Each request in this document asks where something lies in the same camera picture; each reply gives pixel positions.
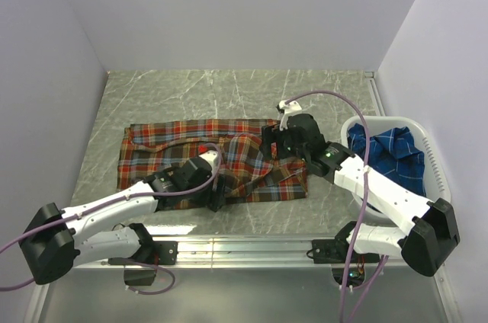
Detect red plaid long sleeve shirt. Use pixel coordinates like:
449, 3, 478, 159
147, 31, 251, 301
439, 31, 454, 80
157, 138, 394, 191
117, 119, 308, 209

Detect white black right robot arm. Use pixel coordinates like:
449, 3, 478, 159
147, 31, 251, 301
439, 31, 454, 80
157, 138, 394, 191
260, 114, 461, 277

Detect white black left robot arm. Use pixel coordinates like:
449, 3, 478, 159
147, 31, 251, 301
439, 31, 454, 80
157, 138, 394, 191
19, 151, 225, 285

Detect blue plaid shirt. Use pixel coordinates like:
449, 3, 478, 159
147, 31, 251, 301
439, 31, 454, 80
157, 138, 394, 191
368, 126, 426, 197

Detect white plastic laundry basket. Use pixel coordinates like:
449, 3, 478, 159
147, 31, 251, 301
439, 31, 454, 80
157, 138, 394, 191
341, 116, 451, 225

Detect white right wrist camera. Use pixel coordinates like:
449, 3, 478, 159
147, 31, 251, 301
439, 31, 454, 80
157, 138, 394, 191
276, 100, 303, 131

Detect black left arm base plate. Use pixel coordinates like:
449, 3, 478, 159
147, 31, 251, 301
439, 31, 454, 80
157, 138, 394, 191
108, 241, 178, 266

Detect aluminium mounting rail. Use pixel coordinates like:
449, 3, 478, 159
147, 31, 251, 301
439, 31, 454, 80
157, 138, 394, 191
75, 237, 445, 269

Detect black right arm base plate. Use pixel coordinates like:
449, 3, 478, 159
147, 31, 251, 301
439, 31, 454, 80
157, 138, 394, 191
306, 239, 380, 264

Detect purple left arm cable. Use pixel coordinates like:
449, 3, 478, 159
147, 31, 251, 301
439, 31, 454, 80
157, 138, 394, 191
0, 142, 222, 296

